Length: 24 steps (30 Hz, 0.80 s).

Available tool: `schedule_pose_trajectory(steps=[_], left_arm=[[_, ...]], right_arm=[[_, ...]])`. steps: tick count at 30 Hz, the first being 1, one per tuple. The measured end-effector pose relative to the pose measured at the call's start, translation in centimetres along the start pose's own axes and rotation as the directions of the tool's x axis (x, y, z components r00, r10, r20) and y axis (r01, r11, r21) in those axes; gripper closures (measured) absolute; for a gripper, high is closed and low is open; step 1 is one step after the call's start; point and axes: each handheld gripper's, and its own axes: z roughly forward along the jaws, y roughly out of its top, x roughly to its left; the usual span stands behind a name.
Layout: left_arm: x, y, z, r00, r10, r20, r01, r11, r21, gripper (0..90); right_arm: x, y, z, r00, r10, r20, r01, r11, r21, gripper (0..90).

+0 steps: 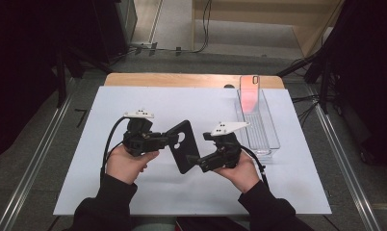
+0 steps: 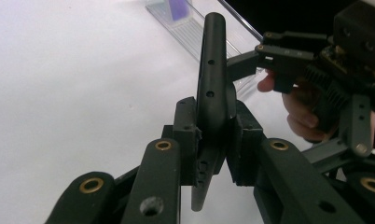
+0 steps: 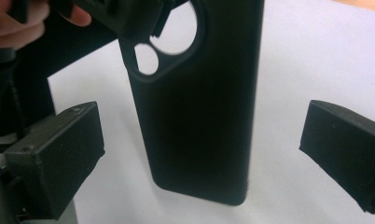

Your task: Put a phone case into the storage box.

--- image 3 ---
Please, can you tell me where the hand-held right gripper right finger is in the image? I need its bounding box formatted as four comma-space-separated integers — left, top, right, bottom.
299, 99, 375, 215

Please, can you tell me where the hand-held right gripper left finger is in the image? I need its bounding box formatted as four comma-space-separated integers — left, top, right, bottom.
3, 101, 105, 221

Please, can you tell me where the black phone case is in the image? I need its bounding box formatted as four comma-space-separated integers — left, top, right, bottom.
118, 0, 266, 206

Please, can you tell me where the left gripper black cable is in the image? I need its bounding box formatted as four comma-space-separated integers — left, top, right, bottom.
6, 59, 27, 138

